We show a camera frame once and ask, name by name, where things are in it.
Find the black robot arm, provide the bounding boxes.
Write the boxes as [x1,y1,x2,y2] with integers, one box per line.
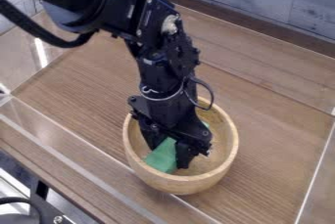
[0,0,212,169]

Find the green rectangular block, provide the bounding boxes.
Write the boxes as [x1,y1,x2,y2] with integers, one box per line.
[144,121,212,174]

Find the clear acrylic enclosure wall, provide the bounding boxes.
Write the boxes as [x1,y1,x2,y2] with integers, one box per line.
[0,0,335,224]

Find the black table leg bracket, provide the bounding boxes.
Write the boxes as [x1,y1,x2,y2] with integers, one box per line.
[30,180,77,224]

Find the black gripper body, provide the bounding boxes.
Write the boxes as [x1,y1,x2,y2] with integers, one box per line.
[128,89,215,157]

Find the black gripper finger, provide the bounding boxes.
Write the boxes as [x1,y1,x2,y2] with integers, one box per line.
[140,120,168,150]
[176,141,199,169]

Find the black cable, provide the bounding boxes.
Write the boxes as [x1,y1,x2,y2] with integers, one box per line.
[0,197,43,222]

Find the round wooden bowl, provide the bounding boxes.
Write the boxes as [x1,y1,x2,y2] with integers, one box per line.
[124,105,240,196]

